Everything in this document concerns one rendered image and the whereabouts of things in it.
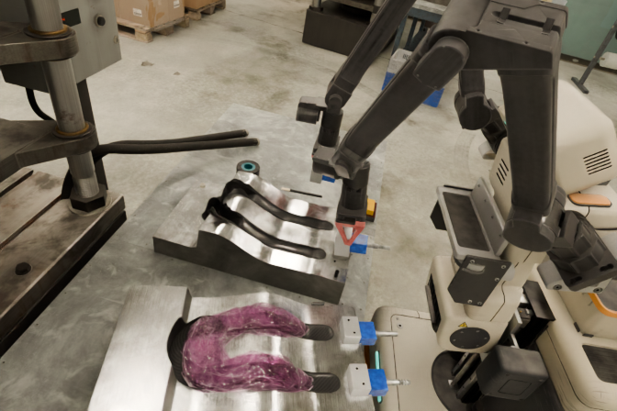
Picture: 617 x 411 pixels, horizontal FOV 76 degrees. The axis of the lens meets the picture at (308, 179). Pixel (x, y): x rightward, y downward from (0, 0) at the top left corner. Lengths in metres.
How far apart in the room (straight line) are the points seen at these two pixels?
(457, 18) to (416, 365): 1.36
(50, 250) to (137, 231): 0.21
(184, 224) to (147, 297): 0.27
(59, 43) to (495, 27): 0.85
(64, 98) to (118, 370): 0.63
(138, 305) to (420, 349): 1.13
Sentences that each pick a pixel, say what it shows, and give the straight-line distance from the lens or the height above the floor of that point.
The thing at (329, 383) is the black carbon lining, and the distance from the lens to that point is 0.88.
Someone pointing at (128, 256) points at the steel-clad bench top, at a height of 0.80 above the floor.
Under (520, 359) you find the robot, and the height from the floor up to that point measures 0.75.
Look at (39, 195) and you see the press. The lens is 1.40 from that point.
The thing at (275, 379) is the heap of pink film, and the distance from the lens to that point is 0.81.
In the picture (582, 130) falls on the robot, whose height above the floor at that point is 1.36.
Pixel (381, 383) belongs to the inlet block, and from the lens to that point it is 0.89.
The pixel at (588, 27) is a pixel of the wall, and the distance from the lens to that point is 7.50.
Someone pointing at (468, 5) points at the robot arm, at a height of 1.55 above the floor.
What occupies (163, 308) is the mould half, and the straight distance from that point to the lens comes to 0.88.
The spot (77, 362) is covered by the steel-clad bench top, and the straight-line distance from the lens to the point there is 0.99.
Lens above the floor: 1.63
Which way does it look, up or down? 37 degrees down
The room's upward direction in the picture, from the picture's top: 11 degrees clockwise
